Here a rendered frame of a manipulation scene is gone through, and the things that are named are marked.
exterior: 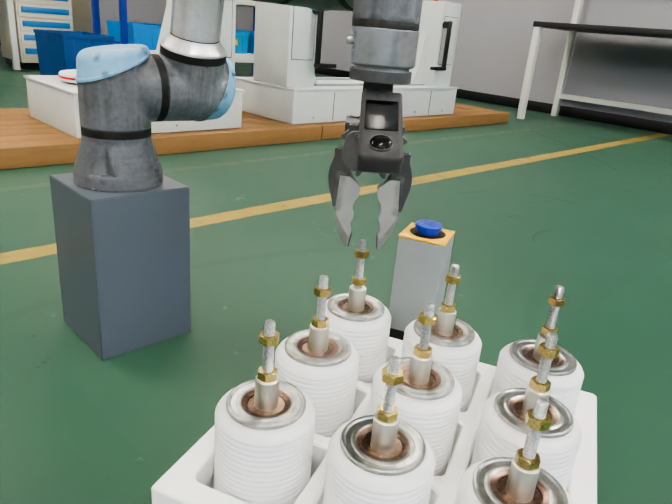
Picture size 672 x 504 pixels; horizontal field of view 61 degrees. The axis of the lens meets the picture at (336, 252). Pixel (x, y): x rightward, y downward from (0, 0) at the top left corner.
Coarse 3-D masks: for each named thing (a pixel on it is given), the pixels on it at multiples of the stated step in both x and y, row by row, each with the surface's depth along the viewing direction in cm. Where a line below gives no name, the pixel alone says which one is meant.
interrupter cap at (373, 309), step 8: (336, 296) 77; (344, 296) 78; (368, 296) 78; (328, 304) 75; (336, 304) 75; (344, 304) 76; (368, 304) 76; (376, 304) 76; (336, 312) 73; (344, 312) 73; (352, 312) 74; (360, 312) 74; (368, 312) 74; (376, 312) 74; (352, 320) 72; (360, 320) 72; (368, 320) 72
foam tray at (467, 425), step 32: (480, 384) 74; (352, 416) 66; (480, 416) 68; (576, 416) 69; (192, 448) 59; (320, 448) 61; (160, 480) 54; (192, 480) 55; (320, 480) 56; (448, 480) 57; (576, 480) 59
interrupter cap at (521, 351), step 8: (512, 344) 69; (520, 344) 69; (528, 344) 69; (512, 352) 67; (520, 352) 67; (528, 352) 68; (560, 352) 68; (568, 352) 68; (520, 360) 66; (528, 360) 66; (536, 360) 67; (552, 360) 67; (560, 360) 67; (568, 360) 67; (528, 368) 65; (536, 368) 64; (552, 368) 65; (560, 368) 65; (568, 368) 65
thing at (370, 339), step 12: (384, 312) 75; (336, 324) 72; (348, 324) 72; (360, 324) 72; (372, 324) 72; (384, 324) 73; (348, 336) 72; (360, 336) 72; (372, 336) 72; (384, 336) 74; (360, 348) 72; (372, 348) 73; (384, 348) 75; (360, 360) 73; (372, 360) 74; (384, 360) 76; (360, 372) 74; (372, 372) 74
